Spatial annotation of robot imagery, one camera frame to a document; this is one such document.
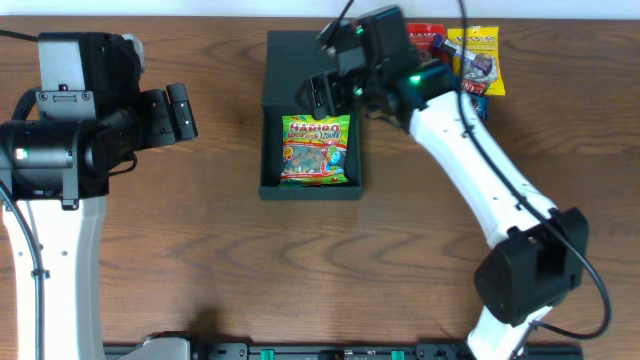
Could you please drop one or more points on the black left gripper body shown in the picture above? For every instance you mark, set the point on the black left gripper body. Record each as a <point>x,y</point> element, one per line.
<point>155,118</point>

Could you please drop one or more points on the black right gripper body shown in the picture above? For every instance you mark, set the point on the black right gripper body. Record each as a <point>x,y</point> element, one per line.
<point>329,90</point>

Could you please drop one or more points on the dark green box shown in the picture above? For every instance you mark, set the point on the dark green box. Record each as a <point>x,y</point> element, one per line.
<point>293,57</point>

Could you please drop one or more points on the Haribo gummy bag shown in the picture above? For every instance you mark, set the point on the Haribo gummy bag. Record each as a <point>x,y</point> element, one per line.
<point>314,151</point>

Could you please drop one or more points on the red candy bag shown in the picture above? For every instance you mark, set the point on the red candy bag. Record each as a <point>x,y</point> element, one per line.
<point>422,36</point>

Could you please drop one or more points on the blue Oreo pack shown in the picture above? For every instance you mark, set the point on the blue Oreo pack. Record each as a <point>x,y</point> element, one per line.
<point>480,105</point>

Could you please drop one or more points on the yellow snack bag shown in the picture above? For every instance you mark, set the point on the yellow snack bag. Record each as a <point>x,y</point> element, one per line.
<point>482,40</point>

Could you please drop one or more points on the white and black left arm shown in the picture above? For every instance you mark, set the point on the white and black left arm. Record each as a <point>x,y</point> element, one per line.
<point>83,125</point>

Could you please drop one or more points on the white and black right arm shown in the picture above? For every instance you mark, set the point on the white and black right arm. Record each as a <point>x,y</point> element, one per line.
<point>536,251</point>

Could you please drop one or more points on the purple chocolate bar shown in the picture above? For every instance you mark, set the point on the purple chocolate bar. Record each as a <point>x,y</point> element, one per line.
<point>482,63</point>

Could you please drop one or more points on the green red KitKat bar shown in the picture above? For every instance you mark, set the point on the green red KitKat bar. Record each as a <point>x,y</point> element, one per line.
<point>475,88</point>

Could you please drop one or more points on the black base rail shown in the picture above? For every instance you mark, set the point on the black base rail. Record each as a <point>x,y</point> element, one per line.
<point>420,351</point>

